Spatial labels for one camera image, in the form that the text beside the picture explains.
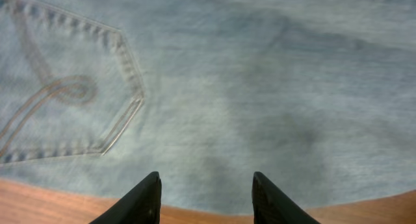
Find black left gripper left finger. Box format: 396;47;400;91
90;171;162;224

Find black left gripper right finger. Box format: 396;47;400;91
252;171;320;224

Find light blue denim jeans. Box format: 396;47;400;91
1;0;415;214

